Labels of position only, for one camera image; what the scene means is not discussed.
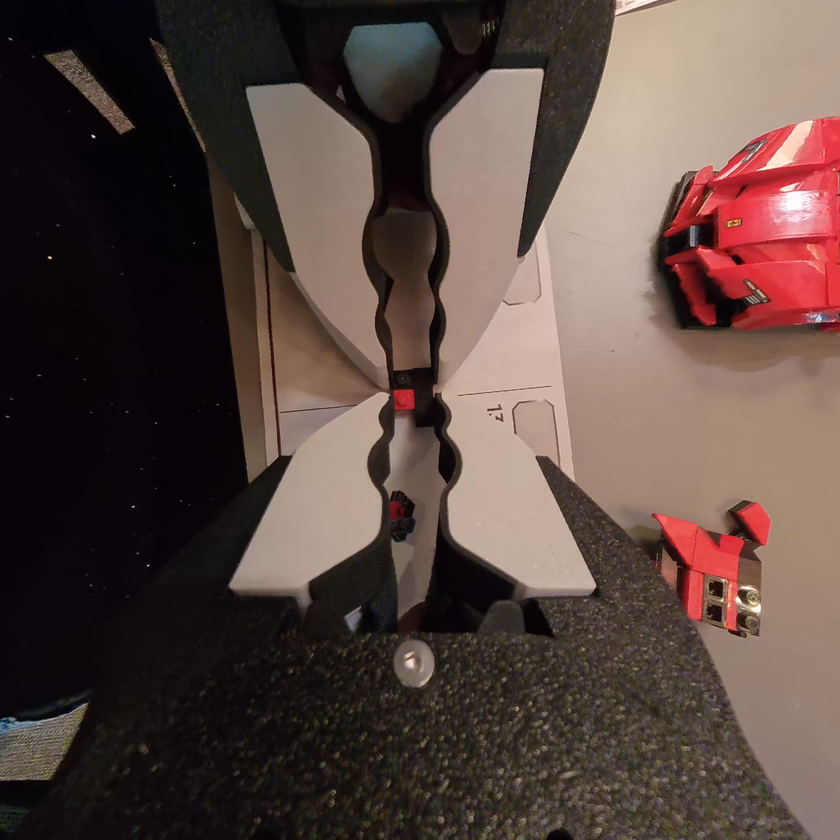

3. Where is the small black red brick assembly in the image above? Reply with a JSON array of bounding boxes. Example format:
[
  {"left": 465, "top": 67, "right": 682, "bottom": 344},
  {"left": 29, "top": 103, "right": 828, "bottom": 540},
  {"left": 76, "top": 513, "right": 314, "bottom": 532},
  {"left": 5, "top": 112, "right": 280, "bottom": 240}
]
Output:
[{"left": 390, "top": 367, "right": 438, "bottom": 429}]

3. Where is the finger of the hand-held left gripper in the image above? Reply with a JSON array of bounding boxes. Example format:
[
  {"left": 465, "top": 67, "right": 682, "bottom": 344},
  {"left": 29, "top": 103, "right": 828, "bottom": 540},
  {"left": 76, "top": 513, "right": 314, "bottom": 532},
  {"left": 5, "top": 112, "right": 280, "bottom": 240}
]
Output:
[
  {"left": 246, "top": 82, "right": 399, "bottom": 389},
  {"left": 425, "top": 67, "right": 546, "bottom": 389}
]

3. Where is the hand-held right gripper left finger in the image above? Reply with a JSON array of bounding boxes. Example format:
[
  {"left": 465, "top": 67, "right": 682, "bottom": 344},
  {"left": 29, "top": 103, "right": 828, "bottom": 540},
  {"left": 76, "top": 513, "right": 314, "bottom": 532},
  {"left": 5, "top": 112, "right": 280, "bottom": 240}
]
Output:
[{"left": 228, "top": 392, "right": 396, "bottom": 609}]

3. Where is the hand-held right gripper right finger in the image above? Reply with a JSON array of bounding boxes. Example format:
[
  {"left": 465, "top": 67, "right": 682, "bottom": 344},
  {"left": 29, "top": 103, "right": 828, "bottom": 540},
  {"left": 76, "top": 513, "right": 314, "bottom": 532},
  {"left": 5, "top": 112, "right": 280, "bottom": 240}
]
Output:
[{"left": 435, "top": 392, "right": 599, "bottom": 600}]

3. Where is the red brick-built toy car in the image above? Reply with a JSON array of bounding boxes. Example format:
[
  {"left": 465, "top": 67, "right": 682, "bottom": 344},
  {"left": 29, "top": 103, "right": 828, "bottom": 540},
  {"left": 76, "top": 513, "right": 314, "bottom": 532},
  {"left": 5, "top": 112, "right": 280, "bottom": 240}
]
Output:
[{"left": 658, "top": 117, "right": 840, "bottom": 333}]

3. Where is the white instruction booklet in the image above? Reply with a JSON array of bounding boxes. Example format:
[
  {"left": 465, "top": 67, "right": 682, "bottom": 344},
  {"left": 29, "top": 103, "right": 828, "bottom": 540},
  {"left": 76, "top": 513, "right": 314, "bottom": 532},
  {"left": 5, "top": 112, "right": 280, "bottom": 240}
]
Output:
[{"left": 236, "top": 213, "right": 576, "bottom": 621}]

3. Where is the red black brick subassembly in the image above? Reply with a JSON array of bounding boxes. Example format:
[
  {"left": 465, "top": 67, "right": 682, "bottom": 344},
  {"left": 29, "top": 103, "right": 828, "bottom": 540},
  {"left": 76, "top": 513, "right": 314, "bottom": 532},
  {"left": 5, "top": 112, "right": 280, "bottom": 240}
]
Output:
[{"left": 648, "top": 500, "right": 773, "bottom": 639}]

